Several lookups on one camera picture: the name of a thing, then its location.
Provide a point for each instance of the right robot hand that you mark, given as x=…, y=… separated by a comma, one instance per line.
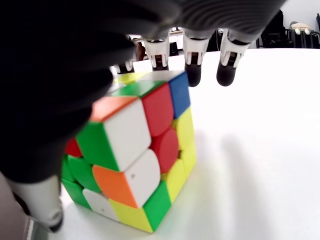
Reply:
x=50, y=75

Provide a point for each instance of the multicoloured Rubik's cube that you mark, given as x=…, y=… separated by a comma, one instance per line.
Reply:
x=130, y=150

